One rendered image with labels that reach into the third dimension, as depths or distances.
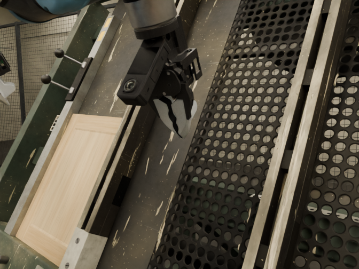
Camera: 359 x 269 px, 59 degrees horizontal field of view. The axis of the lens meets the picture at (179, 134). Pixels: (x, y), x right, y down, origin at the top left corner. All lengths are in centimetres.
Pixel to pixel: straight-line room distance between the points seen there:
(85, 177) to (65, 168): 13
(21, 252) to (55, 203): 18
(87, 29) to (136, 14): 117
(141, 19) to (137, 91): 11
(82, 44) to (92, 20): 14
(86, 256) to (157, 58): 60
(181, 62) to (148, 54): 6
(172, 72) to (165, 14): 9
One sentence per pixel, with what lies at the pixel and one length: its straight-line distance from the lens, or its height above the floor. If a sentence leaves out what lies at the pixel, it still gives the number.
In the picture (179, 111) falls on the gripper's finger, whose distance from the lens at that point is 55.
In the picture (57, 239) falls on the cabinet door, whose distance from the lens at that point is 109.
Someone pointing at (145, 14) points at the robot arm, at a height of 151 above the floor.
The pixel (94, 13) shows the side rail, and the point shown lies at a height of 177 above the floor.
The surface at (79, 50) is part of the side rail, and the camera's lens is 162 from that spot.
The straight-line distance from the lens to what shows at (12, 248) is 123.
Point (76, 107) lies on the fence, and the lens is 132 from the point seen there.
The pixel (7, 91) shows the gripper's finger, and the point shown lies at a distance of 112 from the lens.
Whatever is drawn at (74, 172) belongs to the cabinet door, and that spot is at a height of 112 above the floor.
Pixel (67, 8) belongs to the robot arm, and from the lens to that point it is 42.
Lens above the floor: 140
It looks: 8 degrees down
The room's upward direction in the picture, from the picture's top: straight up
